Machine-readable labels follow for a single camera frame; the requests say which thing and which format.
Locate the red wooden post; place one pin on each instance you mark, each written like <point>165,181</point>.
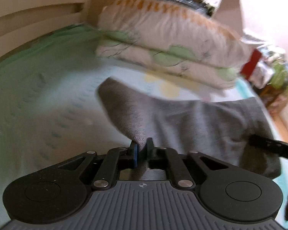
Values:
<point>249,67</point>

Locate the grey knit pants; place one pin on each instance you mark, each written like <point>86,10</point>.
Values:
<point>218,129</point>

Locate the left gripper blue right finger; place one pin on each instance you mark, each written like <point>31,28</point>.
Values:
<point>168,160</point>

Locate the upper floral white pillow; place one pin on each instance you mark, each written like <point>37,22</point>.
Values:
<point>175,29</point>

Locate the green patterned fabric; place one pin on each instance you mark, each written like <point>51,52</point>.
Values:
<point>280,77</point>

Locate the wooden side table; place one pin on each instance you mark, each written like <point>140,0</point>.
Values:
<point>273,99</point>

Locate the plaid bedding pile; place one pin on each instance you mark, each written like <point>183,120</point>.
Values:
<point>270,54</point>

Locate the floral pastel bed sheet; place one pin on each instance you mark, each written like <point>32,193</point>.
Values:
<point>54,132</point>

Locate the lower floral white pillow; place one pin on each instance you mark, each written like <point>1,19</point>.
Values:
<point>159,61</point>

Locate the cream wooden bed rail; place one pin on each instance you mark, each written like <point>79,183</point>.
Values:
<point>22,21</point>

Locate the floral white pillow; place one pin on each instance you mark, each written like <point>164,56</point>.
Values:
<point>175,29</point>
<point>159,61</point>

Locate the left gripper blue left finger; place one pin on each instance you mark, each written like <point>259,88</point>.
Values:
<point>116,160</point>

